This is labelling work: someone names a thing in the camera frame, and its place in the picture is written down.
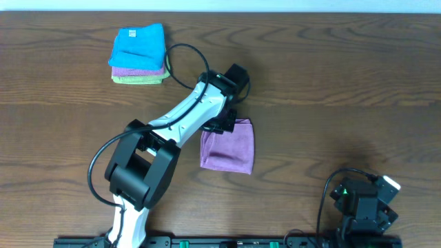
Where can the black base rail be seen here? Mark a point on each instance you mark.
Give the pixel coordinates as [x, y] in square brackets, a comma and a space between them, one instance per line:
[290, 242]

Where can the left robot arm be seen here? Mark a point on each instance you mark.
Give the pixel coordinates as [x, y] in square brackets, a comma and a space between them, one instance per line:
[143, 163]

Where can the folded green cloth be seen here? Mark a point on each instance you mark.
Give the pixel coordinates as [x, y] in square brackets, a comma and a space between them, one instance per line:
[144, 79]

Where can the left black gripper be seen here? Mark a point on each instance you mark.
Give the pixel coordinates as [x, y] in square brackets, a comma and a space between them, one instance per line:
[222, 125]

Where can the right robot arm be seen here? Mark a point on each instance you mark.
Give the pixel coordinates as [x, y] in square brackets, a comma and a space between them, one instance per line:
[365, 205]

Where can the large purple microfiber cloth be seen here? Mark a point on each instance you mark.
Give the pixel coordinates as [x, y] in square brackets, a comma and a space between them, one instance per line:
[230, 151]

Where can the folded purple cloth in stack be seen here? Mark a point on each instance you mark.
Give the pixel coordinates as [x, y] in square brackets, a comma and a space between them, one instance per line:
[118, 71]

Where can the folded blue cloth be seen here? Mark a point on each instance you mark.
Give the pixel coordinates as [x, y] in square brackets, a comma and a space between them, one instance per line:
[141, 48]

